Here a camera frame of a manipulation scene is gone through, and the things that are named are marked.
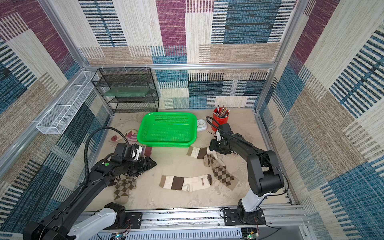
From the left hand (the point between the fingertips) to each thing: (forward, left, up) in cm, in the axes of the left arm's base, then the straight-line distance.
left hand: (152, 165), depth 78 cm
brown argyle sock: (-1, -38, -12) cm, 39 cm away
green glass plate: (+49, +14, +10) cm, 52 cm away
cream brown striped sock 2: (+14, -24, -12) cm, 30 cm away
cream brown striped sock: (-5, -17, -12) cm, 21 cm away
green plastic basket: (+33, -7, -12) cm, 36 cm away
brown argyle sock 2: (-6, +16, -9) cm, 20 cm away
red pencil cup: (+35, -40, -1) cm, 53 cm away
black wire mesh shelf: (+55, +28, +17) cm, 64 cm away
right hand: (+14, -35, -8) cm, 38 cm away
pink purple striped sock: (+28, +21, -10) cm, 36 cm away
